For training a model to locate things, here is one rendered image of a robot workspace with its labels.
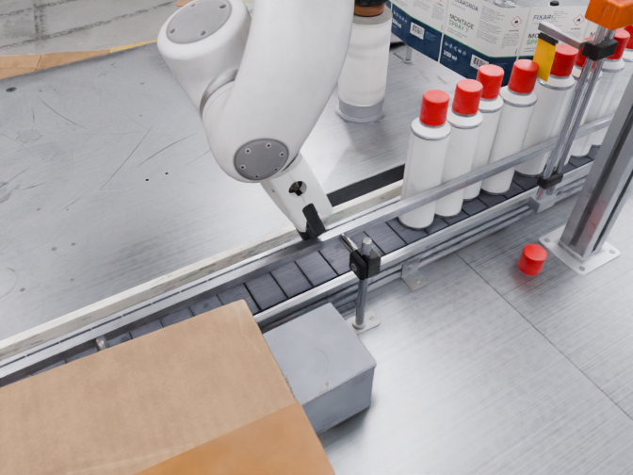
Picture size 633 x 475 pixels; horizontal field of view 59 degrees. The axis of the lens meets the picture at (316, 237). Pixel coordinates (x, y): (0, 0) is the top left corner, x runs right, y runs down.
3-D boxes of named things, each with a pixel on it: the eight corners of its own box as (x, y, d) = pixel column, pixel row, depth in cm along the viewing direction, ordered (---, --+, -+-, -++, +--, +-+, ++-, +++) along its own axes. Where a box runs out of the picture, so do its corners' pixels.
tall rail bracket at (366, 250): (345, 291, 79) (349, 204, 67) (374, 328, 74) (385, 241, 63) (325, 301, 78) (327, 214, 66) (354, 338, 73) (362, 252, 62)
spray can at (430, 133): (419, 203, 85) (441, 80, 70) (440, 223, 81) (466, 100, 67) (391, 213, 83) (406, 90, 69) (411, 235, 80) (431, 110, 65)
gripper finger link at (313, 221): (332, 233, 62) (321, 229, 68) (292, 176, 61) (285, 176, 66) (323, 239, 62) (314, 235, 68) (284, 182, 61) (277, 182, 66)
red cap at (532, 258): (514, 270, 82) (520, 253, 79) (521, 254, 84) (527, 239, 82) (538, 278, 81) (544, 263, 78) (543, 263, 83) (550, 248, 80)
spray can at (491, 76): (458, 175, 89) (486, 56, 75) (485, 190, 87) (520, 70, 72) (438, 190, 87) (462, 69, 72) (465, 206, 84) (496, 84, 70)
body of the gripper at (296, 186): (316, 146, 56) (345, 210, 65) (270, 100, 62) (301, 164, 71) (256, 188, 55) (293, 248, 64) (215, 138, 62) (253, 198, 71)
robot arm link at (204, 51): (307, 139, 54) (282, 87, 60) (256, 25, 44) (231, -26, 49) (230, 177, 54) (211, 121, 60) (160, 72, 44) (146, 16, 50)
